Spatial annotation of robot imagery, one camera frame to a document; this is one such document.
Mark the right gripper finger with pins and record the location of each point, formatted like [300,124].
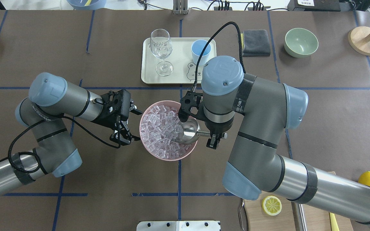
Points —
[213,142]

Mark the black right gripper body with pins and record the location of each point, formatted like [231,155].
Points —
[217,125]

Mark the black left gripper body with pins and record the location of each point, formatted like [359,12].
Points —
[105,121]

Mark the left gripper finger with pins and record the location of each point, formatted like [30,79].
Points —
[116,137]
[126,135]

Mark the steel ice scoop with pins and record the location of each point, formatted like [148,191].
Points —
[190,132]

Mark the pink bowl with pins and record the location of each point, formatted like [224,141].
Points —
[167,130]

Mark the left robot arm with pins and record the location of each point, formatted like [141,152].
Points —
[46,147]

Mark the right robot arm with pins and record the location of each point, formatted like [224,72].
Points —
[255,164]

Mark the clear ice cubes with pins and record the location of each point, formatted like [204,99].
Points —
[162,131]

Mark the blue plastic cup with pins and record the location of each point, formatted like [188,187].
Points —
[197,49]

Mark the cream serving tray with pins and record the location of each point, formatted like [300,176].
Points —
[181,59]

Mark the clear wine glass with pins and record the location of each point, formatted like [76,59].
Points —
[161,47]

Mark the halved lemon slice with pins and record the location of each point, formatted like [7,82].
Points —
[271,205]

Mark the grey folded cloth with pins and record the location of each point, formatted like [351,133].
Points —
[255,43]

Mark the blue bowl on desk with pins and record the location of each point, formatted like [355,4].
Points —
[87,4]

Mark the green ceramic bowl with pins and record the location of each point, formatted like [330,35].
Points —
[300,43]

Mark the wooden cutting board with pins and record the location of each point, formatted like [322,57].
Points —
[316,219]

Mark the yellow plastic knife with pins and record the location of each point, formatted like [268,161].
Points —
[333,222]

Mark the wooden mug tree stand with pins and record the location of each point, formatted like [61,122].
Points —
[359,40]

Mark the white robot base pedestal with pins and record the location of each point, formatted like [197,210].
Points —
[197,225]

